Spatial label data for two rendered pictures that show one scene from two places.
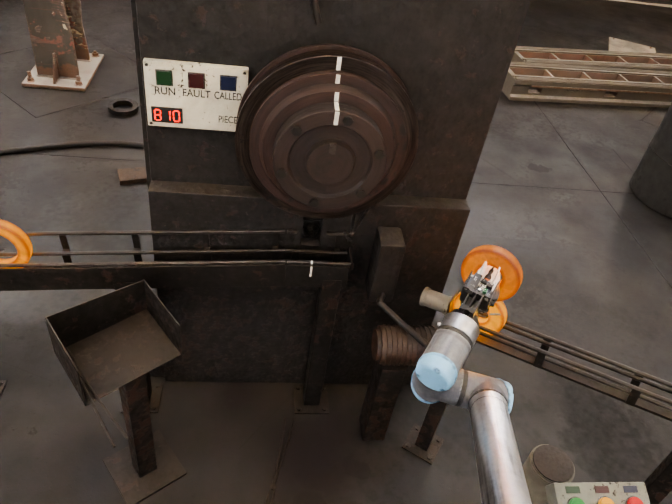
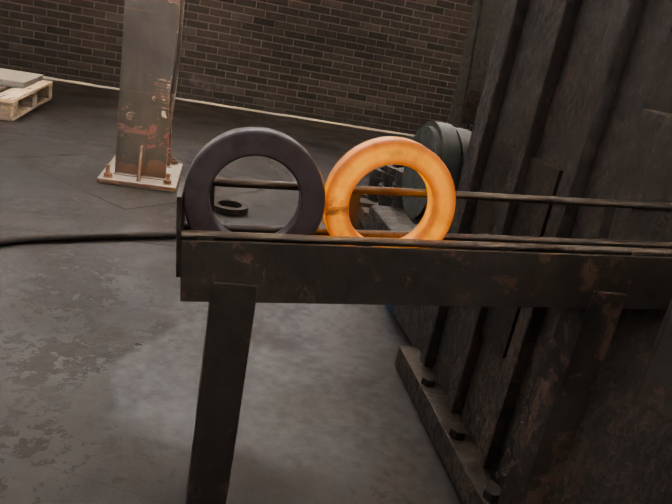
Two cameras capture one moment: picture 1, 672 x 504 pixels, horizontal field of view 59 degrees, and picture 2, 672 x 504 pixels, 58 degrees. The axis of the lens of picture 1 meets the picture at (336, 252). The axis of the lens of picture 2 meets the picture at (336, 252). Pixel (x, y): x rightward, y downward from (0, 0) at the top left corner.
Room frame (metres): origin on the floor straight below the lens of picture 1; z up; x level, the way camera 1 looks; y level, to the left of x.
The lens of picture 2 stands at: (0.39, 1.06, 0.89)
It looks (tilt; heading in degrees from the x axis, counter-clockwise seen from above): 19 degrees down; 357
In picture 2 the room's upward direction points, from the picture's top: 11 degrees clockwise
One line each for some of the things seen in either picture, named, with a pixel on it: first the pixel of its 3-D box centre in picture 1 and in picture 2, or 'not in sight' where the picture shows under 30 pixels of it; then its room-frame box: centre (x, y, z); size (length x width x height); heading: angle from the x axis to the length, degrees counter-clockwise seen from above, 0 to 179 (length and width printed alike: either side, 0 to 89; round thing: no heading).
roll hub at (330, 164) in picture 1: (329, 159); not in sight; (1.27, 0.05, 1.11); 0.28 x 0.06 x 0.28; 101
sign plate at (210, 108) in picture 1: (197, 96); not in sight; (1.41, 0.43, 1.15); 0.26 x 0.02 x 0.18; 101
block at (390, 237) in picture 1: (384, 264); not in sight; (1.42, -0.16, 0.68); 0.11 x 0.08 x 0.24; 11
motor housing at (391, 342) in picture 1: (395, 384); not in sight; (1.29, -0.28, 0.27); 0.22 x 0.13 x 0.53; 101
